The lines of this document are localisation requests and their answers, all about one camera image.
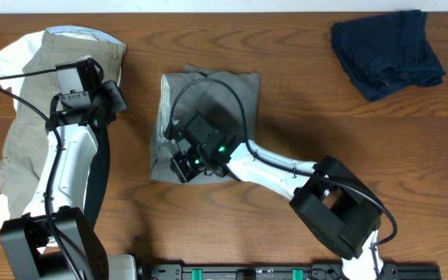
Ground grey shorts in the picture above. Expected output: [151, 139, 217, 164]
[149, 65, 261, 184]

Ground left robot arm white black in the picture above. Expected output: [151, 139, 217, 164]
[0, 57, 138, 279]

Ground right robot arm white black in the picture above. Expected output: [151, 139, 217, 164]
[164, 113, 383, 279]

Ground light blue garment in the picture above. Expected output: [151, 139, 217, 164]
[46, 25, 121, 44]

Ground dark teal garment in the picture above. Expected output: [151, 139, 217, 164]
[84, 125, 110, 228]

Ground khaki shorts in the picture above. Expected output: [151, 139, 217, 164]
[0, 30, 128, 221]

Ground white garment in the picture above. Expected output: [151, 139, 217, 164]
[0, 30, 124, 256]

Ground navy blue folded garment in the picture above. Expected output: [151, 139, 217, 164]
[331, 9, 446, 102]

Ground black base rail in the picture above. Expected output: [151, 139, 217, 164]
[138, 264, 442, 280]

